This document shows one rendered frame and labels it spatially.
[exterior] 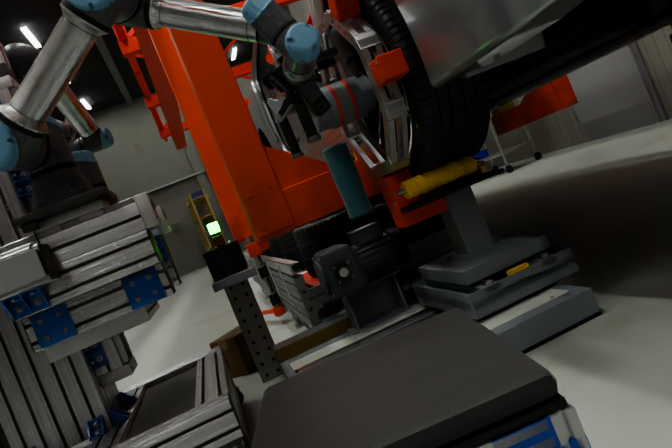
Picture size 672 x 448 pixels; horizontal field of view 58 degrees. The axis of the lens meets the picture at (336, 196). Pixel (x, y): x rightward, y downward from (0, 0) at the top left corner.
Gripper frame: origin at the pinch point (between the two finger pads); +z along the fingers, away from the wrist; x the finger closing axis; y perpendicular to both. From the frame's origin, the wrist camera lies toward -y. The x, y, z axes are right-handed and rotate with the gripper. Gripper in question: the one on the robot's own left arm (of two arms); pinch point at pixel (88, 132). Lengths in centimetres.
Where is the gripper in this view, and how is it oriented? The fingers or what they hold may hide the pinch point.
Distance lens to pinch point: 282.4
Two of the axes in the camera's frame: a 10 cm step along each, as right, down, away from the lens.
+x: 9.7, -2.5, -0.2
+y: 2.5, 9.7, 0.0
